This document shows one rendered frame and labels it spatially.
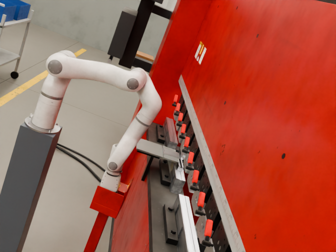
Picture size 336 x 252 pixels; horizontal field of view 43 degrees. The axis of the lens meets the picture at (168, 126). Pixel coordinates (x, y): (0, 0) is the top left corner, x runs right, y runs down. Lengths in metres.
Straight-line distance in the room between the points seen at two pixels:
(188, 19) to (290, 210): 2.33
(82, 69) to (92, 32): 7.40
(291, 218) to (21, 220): 1.76
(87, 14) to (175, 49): 6.37
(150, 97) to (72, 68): 0.41
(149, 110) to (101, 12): 7.39
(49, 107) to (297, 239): 1.55
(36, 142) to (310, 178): 1.58
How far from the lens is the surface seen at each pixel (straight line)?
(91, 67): 2.19
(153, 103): 2.18
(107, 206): 2.43
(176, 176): 2.45
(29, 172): 2.43
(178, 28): 3.29
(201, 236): 1.71
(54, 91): 2.26
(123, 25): 3.41
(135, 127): 2.23
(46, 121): 2.33
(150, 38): 9.40
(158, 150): 2.62
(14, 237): 2.66
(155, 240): 2.02
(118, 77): 2.14
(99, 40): 9.57
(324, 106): 1.18
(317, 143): 1.14
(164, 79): 3.36
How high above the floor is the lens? 1.96
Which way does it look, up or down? 18 degrees down
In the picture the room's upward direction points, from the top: 22 degrees clockwise
